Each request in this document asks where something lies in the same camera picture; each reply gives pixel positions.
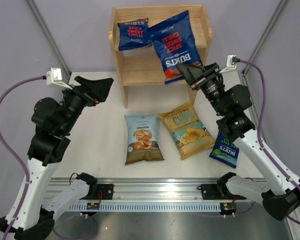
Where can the wooden two-tier shelf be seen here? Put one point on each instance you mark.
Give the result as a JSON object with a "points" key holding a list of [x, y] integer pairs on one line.
{"points": [[146, 69]]}

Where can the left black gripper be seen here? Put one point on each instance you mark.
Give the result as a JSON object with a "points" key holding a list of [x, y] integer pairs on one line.
{"points": [[100, 88]]}

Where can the blue green Burts vinegar bag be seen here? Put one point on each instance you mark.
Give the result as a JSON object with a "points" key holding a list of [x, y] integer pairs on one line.
{"points": [[225, 151]]}

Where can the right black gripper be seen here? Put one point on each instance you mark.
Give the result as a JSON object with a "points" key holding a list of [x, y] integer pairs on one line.
{"points": [[191, 73]]}

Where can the left aluminium frame post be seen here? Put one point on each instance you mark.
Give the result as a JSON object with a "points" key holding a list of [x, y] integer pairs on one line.
{"points": [[33, 8]]}

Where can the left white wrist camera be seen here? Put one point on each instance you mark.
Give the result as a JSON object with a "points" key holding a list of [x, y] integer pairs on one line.
{"points": [[54, 79]]}

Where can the blue Burts chilli bag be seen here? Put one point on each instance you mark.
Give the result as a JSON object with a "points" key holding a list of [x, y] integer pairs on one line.
{"points": [[134, 34], [174, 43]]}

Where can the light blue cassava chips bag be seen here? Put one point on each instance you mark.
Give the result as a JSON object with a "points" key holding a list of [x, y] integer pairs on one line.
{"points": [[143, 136]]}

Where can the aluminium frame post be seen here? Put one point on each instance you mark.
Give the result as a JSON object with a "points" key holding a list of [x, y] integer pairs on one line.
{"points": [[33, 8], [268, 29]]}

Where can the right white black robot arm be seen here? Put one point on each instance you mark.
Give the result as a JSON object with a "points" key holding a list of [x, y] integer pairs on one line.
{"points": [[280, 195]]}

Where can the right aluminium frame post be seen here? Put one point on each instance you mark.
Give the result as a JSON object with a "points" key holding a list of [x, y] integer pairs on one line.
{"points": [[268, 29]]}

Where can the yellow kettle chips bag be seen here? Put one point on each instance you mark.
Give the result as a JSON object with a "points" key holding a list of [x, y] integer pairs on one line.
{"points": [[188, 132]]}

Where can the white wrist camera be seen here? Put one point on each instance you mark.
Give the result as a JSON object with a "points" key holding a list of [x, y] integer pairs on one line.
{"points": [[231, 63], [54, 79]]}

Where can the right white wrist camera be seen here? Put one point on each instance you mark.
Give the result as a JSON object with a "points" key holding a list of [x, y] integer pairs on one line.
{"points": [[231, 63]]}

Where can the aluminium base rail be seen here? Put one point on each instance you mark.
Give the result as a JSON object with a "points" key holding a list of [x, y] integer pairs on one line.
{"points": [[150, 197]]}

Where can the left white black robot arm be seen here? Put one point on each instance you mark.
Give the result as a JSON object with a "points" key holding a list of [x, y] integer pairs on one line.
{"points": [[30, 218]]}

